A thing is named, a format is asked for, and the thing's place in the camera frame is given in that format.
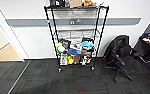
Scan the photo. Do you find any blue cap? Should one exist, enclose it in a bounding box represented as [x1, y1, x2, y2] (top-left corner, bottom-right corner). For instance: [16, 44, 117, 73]
[66, 48, 82, 56]

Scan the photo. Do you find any black bag with grey print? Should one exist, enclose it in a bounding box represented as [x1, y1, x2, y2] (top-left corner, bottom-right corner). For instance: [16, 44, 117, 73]
[60, 38, 71, 50]

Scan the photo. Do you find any tall brown box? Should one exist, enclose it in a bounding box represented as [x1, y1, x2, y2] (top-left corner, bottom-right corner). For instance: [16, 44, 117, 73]
[73, 53, 82, 65]

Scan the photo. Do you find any light blue plush toy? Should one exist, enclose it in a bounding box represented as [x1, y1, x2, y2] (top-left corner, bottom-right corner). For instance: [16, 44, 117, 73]
[80, 39, 95, 50]

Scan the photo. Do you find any small brown cardboard box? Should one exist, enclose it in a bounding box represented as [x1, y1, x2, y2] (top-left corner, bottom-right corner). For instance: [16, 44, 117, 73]
[81, 48, 94, 56]

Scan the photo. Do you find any yellow green toy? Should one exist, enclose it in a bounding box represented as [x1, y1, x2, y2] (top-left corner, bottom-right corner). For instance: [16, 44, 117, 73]
[67, 55, 75, 65]

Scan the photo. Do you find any green and white round toy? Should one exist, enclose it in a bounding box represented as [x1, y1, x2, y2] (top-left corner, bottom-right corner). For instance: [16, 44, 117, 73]
[55, 42, 67, 54]

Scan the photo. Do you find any small black box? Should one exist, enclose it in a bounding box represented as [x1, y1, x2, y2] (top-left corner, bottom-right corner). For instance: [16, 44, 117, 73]
[82, 36, 94, 42]

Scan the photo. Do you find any white and black package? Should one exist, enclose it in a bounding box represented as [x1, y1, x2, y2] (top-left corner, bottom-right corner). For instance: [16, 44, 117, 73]
[81, 55, 92, 65]

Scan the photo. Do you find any white printed package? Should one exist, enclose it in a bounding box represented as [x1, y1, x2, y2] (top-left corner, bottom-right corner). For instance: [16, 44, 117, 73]
[59, 54, 69, 66]

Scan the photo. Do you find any flat brown cardboard box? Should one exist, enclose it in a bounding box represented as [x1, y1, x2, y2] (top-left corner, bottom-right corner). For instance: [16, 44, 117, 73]
[69, 0, 83, 8]

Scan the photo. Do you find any black office chair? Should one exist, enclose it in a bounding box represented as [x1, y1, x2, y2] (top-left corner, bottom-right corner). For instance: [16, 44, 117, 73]
[103, 34, 144, 83]

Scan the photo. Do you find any orange plush toy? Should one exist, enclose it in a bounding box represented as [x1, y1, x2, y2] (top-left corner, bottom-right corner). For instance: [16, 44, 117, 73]
[81, 0, 98, 8]

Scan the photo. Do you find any large black printed bag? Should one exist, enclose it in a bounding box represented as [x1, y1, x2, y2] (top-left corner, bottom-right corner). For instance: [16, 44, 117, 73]
[49, 0, 66, 8]

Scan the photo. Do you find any small white wall socket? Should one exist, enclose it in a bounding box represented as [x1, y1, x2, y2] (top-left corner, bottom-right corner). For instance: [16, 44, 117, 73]
[75, 18, 82, 24]
[69, 20, 75, 26]

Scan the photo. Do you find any black wire shelf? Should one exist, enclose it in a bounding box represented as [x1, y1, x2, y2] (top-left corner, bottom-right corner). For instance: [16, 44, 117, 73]
[43, 4, 110, 73]

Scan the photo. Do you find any long grey wall band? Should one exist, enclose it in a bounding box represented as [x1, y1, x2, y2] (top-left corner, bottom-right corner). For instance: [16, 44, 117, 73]
[4, 17, 142, 28]

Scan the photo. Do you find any white door frame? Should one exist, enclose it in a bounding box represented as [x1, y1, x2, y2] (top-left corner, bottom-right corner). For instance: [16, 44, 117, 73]
[0, 0, 29, 61]

